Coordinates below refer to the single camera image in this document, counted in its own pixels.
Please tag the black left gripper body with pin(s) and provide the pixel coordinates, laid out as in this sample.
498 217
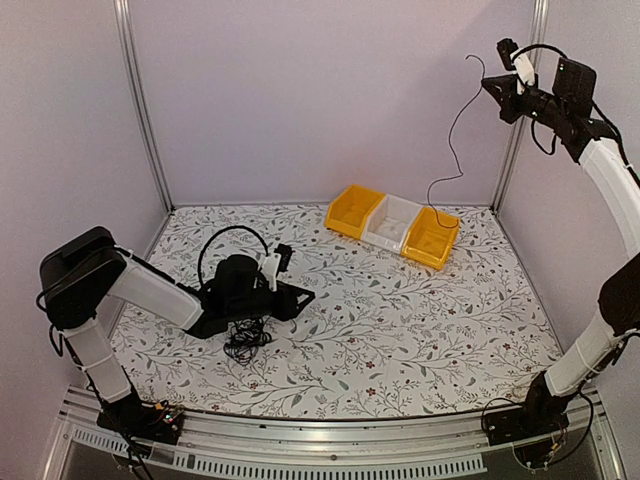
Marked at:
247 308

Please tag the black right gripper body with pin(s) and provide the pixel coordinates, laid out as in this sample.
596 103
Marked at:
550 111

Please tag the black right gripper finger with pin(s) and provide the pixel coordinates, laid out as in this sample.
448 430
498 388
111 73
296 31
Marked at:
500 93
509 79

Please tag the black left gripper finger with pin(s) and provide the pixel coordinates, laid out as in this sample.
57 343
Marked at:
295 304
293 291

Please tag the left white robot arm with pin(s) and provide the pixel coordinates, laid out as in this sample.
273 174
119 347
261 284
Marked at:
77 277

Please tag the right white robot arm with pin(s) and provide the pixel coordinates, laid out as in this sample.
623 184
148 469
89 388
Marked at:
574 220

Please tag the left yellow plastic bin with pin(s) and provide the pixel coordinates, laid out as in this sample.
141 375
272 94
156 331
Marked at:
348 213

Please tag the yellow plastic bin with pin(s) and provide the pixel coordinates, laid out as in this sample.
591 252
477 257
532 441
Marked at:
348 213
431 237

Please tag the white translucent plastic bin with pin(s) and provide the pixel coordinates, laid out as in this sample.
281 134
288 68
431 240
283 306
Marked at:
388 224

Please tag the right yellow plastic bin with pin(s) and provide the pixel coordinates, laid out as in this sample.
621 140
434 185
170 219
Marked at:
431 237

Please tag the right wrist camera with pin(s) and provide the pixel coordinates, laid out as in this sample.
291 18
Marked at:
515 59

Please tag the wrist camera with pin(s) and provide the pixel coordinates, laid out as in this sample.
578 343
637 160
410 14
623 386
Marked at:
515 59
275 263

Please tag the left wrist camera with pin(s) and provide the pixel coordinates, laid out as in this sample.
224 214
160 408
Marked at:
275 263

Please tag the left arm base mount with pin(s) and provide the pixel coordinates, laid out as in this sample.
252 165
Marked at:
158 422

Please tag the aluminium front rail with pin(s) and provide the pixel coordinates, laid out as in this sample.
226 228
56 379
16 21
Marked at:
218 446

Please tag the left aluminium frame post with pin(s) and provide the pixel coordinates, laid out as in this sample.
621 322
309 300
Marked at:
124 26

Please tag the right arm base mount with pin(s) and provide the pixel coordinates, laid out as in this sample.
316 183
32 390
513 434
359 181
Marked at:
541 420

